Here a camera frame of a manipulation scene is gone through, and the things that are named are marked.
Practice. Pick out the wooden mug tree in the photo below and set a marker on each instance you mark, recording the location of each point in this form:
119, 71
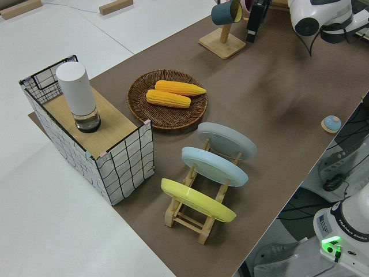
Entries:
223, 44

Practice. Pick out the brown table mat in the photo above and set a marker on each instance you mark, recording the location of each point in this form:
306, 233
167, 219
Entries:
259, 95

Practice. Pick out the round wicker basket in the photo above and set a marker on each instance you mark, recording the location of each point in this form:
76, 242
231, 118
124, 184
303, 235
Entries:
167, 118

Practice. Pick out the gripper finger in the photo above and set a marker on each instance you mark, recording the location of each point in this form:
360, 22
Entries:
256, 20

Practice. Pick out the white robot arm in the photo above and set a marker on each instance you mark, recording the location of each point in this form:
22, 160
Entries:
323, 11
346, 231

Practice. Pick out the yellow corn cob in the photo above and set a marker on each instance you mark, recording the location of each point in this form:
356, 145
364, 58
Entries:
168, 98
180, 88

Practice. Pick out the light blue plate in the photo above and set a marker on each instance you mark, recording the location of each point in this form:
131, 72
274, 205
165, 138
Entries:
214, 167

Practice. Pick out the wooden plate rack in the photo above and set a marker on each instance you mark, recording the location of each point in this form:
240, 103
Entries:
187, 222

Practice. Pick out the dark blue mug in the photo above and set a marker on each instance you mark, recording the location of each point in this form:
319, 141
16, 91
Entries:
223, 13

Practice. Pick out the yellow plate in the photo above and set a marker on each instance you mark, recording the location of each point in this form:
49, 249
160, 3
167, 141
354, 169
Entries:
196, 202

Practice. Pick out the grey plate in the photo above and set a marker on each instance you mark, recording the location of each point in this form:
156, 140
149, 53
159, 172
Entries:
227, 141

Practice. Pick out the white cylinder dispenser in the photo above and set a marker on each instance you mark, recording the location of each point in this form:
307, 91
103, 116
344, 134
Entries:
77, 92

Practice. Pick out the wooden block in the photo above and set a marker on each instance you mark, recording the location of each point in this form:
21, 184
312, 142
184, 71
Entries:
115, 7
20, 8

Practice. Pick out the pink mug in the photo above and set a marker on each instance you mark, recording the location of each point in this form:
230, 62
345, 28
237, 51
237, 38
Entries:
248, 5

